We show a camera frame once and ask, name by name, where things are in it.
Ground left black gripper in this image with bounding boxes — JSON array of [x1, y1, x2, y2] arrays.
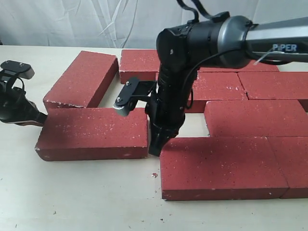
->
[[0, 79, 47, 127]]

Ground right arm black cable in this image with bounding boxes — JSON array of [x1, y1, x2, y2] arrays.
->
[[177, 0, 284, 113]]

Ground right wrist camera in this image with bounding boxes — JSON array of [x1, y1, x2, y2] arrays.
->
[[112, 77, 157, 118]]

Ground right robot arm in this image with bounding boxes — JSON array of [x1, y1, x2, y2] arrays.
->
[[146, 16, 308, 156]]

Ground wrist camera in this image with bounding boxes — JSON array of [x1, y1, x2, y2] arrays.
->
[[0, 60, 35, 79], [112, 77, 157, 118]]

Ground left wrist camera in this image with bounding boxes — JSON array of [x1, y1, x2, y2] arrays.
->
[[0, 60, 35, 79]]

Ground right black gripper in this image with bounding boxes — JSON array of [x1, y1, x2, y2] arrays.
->
[[147, 64, 199, 156]]

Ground red brick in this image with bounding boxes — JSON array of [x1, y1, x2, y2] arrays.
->
[[43, 51, 118, 111], [204, 100, 308, 137], [119, 49, 160, 84], [185, 72, 248, 113], [160, 137, 289, 201], [35, 108, 148, 161], [198, 61, 279, 73], [268, 137, 308, 199], [238, 72, 308, 100]]

